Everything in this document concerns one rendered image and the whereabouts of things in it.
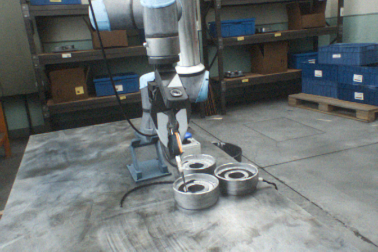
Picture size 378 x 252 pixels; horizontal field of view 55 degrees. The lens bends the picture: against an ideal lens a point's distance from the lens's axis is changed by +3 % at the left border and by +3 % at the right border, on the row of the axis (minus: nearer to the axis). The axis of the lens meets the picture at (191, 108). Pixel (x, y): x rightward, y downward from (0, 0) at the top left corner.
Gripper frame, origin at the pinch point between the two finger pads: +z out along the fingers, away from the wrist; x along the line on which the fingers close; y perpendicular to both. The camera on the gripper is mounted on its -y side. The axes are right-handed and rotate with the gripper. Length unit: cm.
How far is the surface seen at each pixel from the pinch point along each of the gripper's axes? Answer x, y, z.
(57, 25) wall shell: 28, 401, -16
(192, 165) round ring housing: -6.7, 7.6, 10.9
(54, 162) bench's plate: 29, 38, 15
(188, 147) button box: -8.9, 17.2, 9.6
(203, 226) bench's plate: -0.1, -17.7, 11.8
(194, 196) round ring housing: -0.7, -11.3, 8.5
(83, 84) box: 10, 346, 50
